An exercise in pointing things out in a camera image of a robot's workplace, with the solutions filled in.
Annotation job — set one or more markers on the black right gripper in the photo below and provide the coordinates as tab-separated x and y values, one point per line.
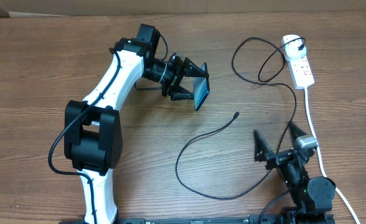
262	150

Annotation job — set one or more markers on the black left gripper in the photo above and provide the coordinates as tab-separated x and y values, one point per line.
172	87

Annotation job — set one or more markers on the Samsung Galaxy smartphone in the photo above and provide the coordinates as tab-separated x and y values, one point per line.
201	88

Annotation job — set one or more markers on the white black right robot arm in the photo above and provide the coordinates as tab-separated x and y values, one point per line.
312	197

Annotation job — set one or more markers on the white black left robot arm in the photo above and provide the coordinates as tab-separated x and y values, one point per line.
93	139

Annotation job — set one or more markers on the white power strip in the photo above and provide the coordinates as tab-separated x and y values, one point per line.
301	73

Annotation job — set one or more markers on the cardboard backdrop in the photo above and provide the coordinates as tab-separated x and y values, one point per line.
26	8

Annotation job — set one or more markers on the white wall charger adapter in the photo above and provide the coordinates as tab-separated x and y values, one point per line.
294	47

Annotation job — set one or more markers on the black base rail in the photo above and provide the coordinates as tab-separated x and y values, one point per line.
201	220

